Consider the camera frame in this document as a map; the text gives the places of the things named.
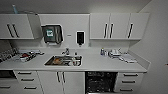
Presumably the white drawer stack beside dishwasher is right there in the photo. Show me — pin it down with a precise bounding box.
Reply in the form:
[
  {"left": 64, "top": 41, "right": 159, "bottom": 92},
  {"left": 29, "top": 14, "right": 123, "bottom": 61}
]
[{"left": 114, "top": 71, "right": 145, "bottom": 94}]

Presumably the small blue bottle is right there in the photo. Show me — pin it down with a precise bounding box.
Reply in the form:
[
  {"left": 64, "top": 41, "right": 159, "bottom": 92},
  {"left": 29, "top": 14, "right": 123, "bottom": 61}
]
[{"left": 100, "top": 47, "right": 106, "bottom": 57}]

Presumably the chrome faucet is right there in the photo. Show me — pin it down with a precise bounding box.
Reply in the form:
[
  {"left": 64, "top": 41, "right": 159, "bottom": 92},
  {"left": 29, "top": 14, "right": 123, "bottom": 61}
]
[{"left": 61, "top": 47, "right": 71, "bottom": 57}]

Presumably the small white container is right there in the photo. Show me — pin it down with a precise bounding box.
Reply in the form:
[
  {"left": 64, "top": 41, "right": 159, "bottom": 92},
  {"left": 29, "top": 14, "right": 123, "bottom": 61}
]
[{"left": 104, "top": 49, "right": 110, "bottom": 57}]

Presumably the orange bowl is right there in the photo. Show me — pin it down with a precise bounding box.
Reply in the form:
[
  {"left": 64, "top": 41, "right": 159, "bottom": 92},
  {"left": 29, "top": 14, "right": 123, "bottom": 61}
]
[{"left": 53, "top": 58, "right": 64, "bottom": 65}]

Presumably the stack of white plates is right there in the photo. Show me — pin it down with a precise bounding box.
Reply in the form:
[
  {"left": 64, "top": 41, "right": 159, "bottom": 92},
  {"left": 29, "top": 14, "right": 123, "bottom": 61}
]
[{"left": 108, "top": 48, "right": 123, "bottom": 58}]

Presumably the black paper towel dispenser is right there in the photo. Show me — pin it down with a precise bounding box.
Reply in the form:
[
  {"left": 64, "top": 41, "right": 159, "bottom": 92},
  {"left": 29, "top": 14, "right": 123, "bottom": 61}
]
[{"left": 41, "top": 23, "right": 64, "bottom": 46}]

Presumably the stainless steel sink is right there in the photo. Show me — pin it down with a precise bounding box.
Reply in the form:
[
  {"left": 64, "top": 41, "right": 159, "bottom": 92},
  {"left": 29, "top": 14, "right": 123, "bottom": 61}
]
[{"left": 43, "top": 54, "right": 84, "bottom": 67}]

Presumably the white two-door base cabinet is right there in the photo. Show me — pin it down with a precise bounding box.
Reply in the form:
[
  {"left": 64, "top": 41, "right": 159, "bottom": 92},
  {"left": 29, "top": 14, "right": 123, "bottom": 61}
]
[{"left": 36, "top": 70, "right": 86, "bottom": 94}]

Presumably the dish drying rack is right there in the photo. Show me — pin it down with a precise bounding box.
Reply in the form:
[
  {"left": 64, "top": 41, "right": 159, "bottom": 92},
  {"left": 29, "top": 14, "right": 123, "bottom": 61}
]
[{"left": 16, "top": 49, "right": 45, "bottom": 63}]

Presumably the white drawer stack beside microwave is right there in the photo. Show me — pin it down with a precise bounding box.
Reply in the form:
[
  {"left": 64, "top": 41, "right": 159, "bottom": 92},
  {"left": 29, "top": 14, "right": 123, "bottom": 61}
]
[{"left": 13, "top": 69, "right": 44, "bottom": 94}]

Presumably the blue bottle atop cabinet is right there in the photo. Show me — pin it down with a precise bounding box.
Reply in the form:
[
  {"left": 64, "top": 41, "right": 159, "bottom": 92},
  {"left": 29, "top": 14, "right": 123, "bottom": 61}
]
[{"left": 11, "top": 4, "right": 19, "bottom": 15}]

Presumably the black wall soap dispenser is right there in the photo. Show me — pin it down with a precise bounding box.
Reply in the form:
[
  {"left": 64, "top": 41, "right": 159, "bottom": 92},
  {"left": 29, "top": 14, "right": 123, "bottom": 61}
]
[{"left": 75, "top": 30, "right": 86, "bottom": 47}]

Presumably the white three-door wall cabinet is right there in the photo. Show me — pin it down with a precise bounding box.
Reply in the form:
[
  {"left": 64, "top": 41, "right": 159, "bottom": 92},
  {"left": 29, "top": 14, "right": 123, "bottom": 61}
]
[{"left": 89, "top": 12, "right": 151, "bottom": 41}]

